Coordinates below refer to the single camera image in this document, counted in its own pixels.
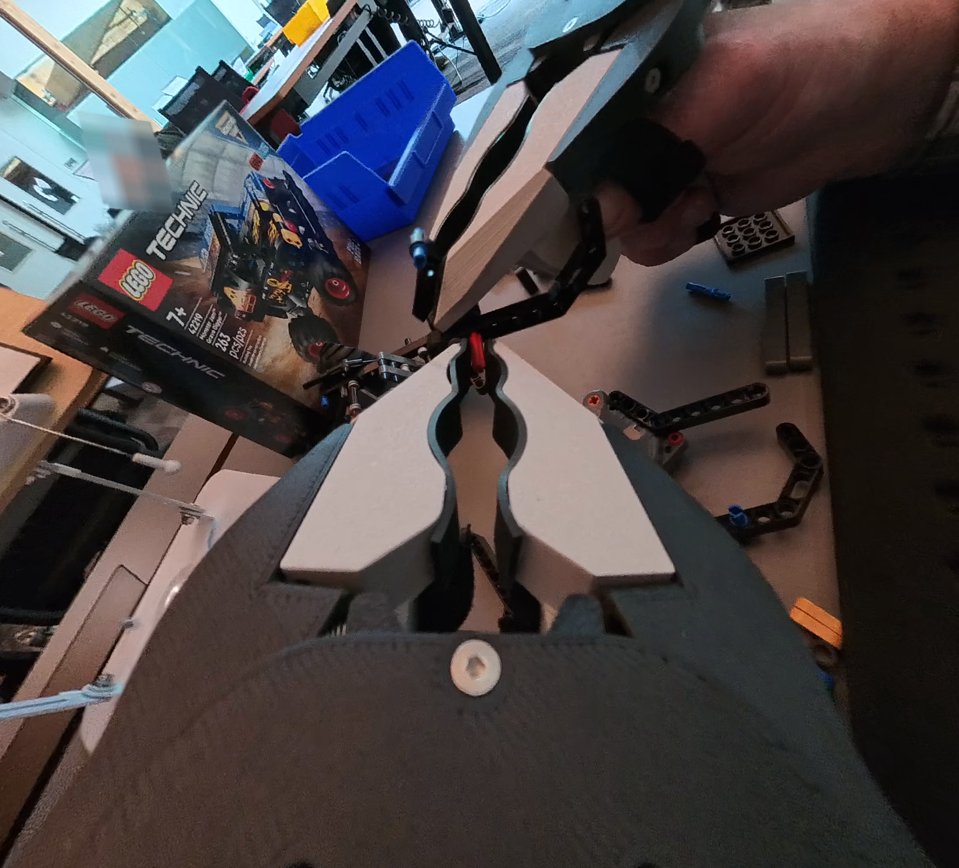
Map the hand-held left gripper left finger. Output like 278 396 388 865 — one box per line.
278 344 463 626

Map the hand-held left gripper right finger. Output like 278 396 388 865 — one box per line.
492 344 678 626

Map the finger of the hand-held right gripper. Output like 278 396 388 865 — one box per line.
432 44 623 337
410 77 540 327

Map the black toy beam frame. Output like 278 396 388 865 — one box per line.
443 199 611 360

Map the light grey desk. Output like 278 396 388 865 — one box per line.
83 74 840 749

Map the person's right hand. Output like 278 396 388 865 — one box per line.
612 0 959 270

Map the grey toy motor block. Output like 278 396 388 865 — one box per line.
637 419 693 469

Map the white document stand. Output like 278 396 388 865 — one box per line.
0 389 286 749

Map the black straight toy beam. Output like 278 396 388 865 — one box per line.
597 383 771 437

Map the wooden table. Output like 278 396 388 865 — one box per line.
240 0 394 127

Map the black angled toy beam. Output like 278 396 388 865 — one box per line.
715 422 825 541

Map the yellow bin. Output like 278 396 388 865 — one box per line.
282 0 361 48

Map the black studded toy plate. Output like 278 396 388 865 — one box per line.
712 209 797 267

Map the small orange toy piece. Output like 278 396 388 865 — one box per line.
790 597 845 649

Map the monster truck toy set box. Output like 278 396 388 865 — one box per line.
23 101 368 457

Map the wooden beam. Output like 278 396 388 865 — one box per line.
0 0 166 127

